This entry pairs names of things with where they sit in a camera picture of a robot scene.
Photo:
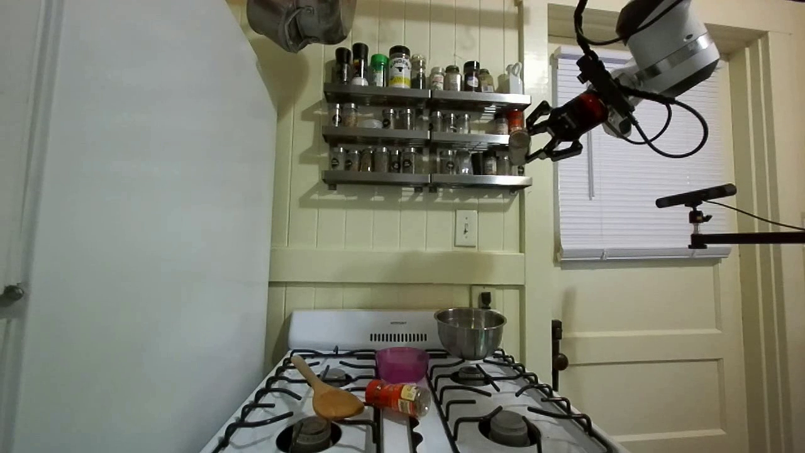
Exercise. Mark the black bar camera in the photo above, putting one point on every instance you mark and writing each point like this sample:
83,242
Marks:
695,196

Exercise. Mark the silver metal bowl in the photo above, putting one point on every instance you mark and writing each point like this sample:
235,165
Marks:
468,336

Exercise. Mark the green lid spice jar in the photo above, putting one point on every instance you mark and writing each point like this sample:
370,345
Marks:
378,71

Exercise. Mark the white wall outlet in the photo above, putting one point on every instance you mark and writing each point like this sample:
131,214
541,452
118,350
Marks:
466,228

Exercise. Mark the black wall plug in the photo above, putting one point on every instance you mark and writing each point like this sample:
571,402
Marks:
483,300

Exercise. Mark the black pepper spice jar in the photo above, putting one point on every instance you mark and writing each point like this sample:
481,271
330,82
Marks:
508,79

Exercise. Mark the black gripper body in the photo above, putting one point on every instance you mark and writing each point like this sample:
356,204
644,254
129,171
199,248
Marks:
583,116

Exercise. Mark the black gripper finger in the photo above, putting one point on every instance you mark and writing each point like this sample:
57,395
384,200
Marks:
545,111
555,149

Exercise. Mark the white refrigerator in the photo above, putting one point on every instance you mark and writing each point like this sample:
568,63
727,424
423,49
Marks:
151,252

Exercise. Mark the dark glass spice jar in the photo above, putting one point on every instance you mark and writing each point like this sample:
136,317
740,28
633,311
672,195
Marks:
476,161

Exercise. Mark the white window blind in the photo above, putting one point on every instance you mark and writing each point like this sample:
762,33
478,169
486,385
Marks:
638,228

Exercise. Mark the white gas stove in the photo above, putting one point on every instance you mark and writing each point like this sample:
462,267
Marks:
335,327

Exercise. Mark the black iron stove grate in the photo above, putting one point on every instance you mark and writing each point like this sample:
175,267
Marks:
344,352
532,381

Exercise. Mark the grey hanging pot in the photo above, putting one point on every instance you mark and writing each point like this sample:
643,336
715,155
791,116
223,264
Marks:
298,23

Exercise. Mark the chili powder spice jar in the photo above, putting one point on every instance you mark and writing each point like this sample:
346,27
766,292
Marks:
472,76

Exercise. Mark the black stove burner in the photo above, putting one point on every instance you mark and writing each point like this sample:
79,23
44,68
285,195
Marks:
508,429
335,376
311,430
472,376

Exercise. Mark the steel wall spice rack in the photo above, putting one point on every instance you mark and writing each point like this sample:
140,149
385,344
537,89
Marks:
378,178

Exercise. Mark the large yellow label jar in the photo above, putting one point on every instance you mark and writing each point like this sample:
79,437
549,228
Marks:
401,71

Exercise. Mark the black camera stand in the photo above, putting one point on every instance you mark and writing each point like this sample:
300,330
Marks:
745,237

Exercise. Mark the cream panel door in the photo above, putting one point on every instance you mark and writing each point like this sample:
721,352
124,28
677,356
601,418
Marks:
654,394

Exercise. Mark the red lid spice jar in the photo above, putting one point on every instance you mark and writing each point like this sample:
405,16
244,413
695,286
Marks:
513,118

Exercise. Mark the pink plastic cup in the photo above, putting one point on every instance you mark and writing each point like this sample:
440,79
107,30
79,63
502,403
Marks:
401,366

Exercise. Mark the black cap spice jar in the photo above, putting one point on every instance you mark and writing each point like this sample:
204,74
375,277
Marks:
344,67
361,67

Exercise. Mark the wooden spoon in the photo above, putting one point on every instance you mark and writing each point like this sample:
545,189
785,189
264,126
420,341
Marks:
337,403

